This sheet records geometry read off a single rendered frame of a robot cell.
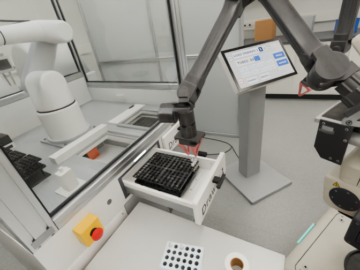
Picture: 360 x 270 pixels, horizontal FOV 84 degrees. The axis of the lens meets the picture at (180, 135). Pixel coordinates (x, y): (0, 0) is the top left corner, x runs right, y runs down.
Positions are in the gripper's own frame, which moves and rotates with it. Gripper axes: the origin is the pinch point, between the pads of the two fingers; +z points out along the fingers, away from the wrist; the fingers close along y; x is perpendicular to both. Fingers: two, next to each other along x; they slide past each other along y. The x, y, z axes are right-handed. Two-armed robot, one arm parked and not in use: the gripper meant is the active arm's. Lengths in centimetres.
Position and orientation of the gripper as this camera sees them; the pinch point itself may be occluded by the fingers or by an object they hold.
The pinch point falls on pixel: (192, 153)
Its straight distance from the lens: 80.1
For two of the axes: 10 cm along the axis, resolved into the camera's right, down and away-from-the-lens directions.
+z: 1.6, 8.3, 5.3
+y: 8.6, 1.5, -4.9
